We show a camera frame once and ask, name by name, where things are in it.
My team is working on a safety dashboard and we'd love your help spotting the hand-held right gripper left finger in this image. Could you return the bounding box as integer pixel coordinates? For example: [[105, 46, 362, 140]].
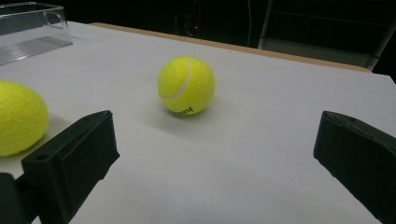
[[21, 109, 120, 224]]

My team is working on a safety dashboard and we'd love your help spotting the clear plastic container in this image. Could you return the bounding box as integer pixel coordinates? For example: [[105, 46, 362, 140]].
[[0, 1, 74, 66]]

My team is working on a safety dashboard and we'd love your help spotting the yellow tennis ball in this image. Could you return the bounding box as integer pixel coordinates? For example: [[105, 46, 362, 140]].
[[157, 55, 217, 117], [0, 79, 50, 157]]

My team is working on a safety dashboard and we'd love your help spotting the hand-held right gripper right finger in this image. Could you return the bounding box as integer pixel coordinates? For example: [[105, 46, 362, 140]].
[[313, 110, 396, 224]]

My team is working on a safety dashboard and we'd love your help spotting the white metal desk frame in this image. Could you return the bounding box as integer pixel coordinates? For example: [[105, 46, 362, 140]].
[[257, 0, 396, 71]]

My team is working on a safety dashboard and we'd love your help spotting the white table sheet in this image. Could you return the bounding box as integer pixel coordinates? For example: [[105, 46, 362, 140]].
[[0, 21, 396, 224]]

